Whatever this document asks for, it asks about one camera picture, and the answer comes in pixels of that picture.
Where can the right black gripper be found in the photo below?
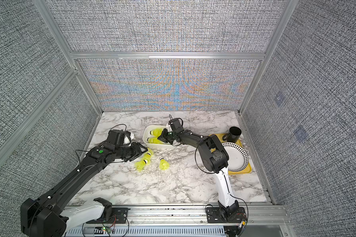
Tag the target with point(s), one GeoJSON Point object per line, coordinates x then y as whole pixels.
{"type": "Point", "coordinates": [162, 137]}

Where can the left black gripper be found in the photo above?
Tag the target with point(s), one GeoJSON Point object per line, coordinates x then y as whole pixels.
{"type": "Point", "coordinates": [137, 151]}

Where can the yellow shuttlecock three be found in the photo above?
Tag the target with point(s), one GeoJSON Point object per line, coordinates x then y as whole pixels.
{"type": "Point", "coordinates": [149, 153]}

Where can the yellow shuttlecock four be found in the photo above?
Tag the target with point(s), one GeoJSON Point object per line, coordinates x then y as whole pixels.
{"type": "Point", "coordinates": [140, 165]}

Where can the white plastic storage box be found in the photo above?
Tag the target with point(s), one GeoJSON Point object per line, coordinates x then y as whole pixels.
{"type": "Point", "coordinates": [155, 146]}

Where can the yellow shuttlecock eight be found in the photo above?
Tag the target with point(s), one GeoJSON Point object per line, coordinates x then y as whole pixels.
{"type": "Point", "coordinates": [164, 165]}

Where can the yellow shuttlecock two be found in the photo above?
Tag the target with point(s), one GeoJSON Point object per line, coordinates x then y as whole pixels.
{"type": "Point", "coordinates": [154, 140]}

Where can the yellow shuttlecock one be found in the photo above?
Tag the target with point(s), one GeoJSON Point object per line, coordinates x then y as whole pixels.
{"type": "Point", "coordinates": [156, 132]}

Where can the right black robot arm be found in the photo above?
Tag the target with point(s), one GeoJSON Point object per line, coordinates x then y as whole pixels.
{"type": "Point", "coordinates": [215, 159]}

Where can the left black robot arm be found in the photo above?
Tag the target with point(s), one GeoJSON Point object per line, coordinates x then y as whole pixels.
{"type": "Point", "coordinates": [42, 217]}

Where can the black mug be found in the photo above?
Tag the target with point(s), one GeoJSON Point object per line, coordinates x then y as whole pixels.
{"type": "Point", "coordinates": [233, 134]}

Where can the black dotted white plate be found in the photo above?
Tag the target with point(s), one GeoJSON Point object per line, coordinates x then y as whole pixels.
{"type": "Point", "coordinates": [238, 158]}

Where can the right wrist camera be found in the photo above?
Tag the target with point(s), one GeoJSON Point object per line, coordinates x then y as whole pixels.
{"type": "Point", "coordinates": [175, 125]}

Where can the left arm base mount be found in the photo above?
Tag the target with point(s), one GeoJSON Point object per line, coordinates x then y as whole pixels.
{"type": "Point", "coordinates": [118, 215]}

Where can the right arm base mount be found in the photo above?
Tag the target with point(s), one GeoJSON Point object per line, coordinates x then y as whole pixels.
{"type": "Point", "coordinates": [225, 215]}

